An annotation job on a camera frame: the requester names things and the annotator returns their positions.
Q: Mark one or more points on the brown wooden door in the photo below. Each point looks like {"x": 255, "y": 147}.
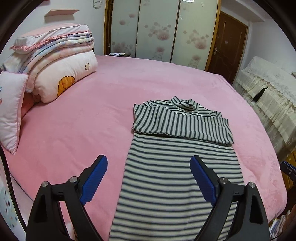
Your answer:
{"x": 229, "y": 41}

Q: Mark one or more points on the yellow wooden drawer cabinet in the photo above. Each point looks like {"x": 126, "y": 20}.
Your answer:
{"x": 291, "y": 160}

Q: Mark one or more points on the striped turtleneck shirt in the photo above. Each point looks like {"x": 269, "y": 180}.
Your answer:
{"x": 171, "y": 162}

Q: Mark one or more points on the pink bed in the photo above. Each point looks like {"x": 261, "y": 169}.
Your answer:
{"x": 81, "y": 115}

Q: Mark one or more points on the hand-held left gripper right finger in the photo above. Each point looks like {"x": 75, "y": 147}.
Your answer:
{"x": 203, "y": 180}

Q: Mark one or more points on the pink wall shelf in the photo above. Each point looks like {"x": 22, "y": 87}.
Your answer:
{"x": 60, "y": 12}

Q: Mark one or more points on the cartoon printed bed sheet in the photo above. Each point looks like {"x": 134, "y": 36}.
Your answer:
{"x": 9, "y": 208}

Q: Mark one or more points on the white pink printed cushion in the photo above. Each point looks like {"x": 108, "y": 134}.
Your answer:
{"x": 10, "y": 109}

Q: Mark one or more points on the cream lace covered furniture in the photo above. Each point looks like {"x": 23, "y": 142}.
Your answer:
{"x": 266, "y": 92}

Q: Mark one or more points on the folded pastel quilt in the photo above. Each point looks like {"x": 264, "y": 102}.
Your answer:
{"x": 69, "y": 45}

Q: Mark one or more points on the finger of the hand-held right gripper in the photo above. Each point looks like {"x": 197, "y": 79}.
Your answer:
{"x": 285, "y": 166}

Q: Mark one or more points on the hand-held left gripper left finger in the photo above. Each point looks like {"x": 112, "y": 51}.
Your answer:
{"x": 93, "y": 183}

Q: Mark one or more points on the wardrobe with floral sliding doors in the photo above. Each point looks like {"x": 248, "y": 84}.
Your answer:
{"x": 157, "y": 27}

